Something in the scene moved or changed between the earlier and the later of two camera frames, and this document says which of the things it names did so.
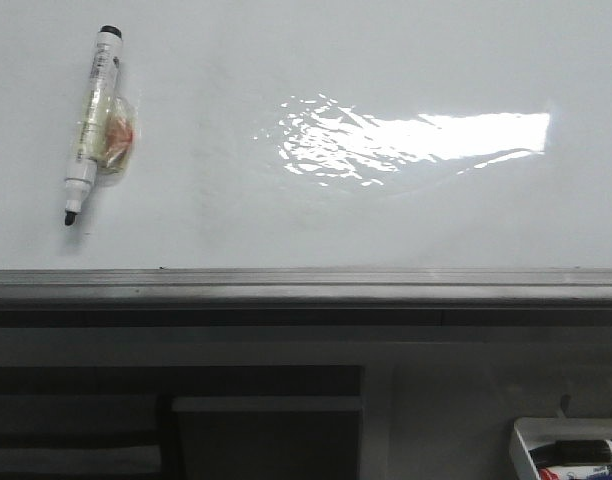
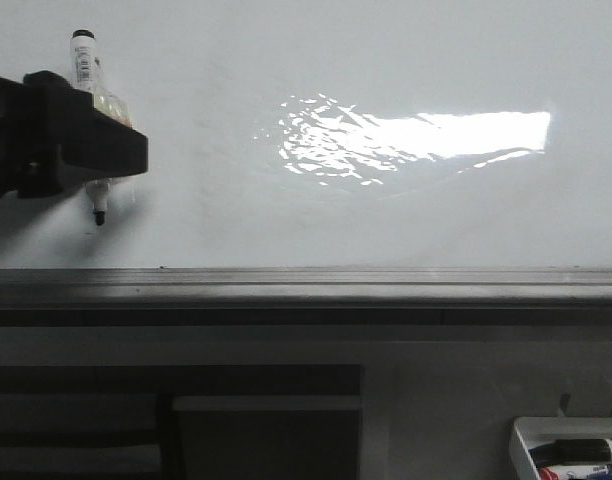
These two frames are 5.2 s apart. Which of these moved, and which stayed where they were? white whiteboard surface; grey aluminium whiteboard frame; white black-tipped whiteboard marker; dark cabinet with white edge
Moved: white black-tipped whiteboard marker
Stayed: white whiteboard surface; grey aluminium whiteboard frame; dark cabinet with white edge
